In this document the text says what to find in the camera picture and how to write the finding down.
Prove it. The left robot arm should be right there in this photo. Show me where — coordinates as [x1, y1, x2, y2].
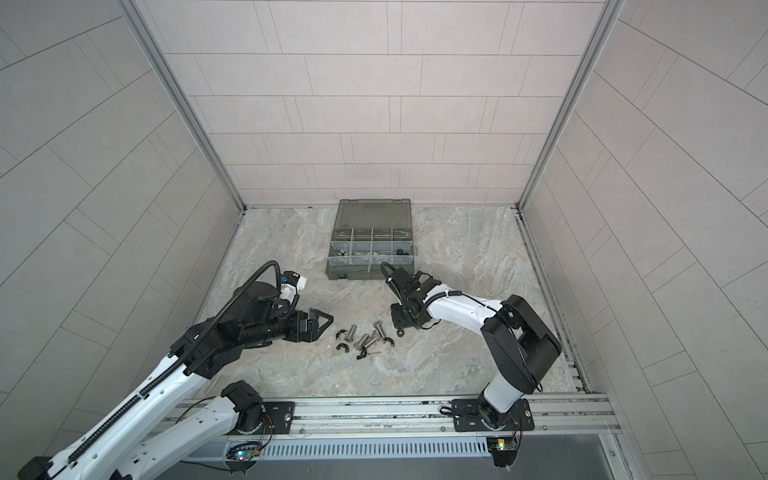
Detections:
[17, 274, 333, 479]

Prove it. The small electronics board right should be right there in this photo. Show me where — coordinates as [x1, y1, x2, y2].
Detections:
[486, 437, 520, 468]

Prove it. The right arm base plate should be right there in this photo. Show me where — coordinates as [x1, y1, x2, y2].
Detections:
[439, 397, 535, 432]

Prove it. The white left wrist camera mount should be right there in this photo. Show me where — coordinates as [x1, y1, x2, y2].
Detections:
[280, 270, 307, 303]

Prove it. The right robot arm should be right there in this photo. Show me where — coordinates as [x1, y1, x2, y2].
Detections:
[380, 262, 562, 429]

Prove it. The aluminium corner profile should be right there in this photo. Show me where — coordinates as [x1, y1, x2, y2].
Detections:
[115, 0, 247, 213]
[517, 0, 624, 212]

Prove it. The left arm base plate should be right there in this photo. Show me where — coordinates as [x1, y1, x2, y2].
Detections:
[234, 401, 296, 435]

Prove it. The aluminium corner profile left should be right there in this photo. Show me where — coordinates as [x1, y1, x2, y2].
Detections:
[115, 0, 247, 213]

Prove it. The small electronics board left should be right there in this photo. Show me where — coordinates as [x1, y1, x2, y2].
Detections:
[225, 441, 264, 464]

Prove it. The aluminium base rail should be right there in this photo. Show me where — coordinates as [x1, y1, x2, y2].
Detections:
[264, 392, 621, 440]

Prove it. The white ventilation grille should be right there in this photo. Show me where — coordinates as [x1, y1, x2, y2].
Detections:
[187, 436, 490, 464]

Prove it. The green plastic organizer box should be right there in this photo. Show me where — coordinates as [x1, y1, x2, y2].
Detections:
[326, 199, 415, 280]

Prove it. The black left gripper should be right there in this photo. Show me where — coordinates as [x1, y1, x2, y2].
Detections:
[240, 306, 336, 349]

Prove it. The black corrugated cable left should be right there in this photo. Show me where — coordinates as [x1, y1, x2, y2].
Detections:
[65, 259, 283, 464]

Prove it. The aluminium corner profile right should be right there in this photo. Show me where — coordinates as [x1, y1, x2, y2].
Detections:
[517, 0, 624, 212]

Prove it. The small electronics board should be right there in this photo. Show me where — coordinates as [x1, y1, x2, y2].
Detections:
[225, 441, 264, 464]
[486, 437, 520, 468]

